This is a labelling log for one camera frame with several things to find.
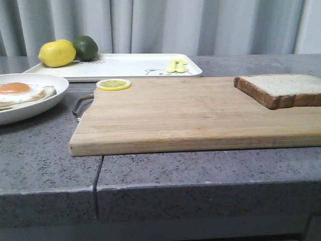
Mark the white bread slice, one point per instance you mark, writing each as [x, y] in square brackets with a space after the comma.
[276, 91]

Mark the white round plate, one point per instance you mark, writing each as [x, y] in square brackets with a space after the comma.
[14, 115]

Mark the white rectangular tray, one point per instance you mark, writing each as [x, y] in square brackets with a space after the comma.
[119, 66]

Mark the bottom bread slice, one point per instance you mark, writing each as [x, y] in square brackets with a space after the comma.
[49, 92]

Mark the wooden cutting board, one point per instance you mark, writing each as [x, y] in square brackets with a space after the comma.
[188, 114]

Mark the yellow utensil left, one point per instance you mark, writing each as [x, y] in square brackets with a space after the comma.
[171, 68]

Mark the yellow utensil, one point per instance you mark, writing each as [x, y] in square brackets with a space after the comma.
[180, 66]
[171, 68]

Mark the yellow utensil right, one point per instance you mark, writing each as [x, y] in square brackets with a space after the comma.
[180, 66]

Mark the lemon slice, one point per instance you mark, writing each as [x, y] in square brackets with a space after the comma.
[113, 84]

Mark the green lime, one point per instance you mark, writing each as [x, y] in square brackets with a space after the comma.
[86, 48]

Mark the grey curtain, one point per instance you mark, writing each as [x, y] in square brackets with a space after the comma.
[188, 27]

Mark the yellow lemon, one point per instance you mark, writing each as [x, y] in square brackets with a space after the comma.
[57, 53]

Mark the fried egg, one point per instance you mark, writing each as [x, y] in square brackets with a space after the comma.
[17, 92]

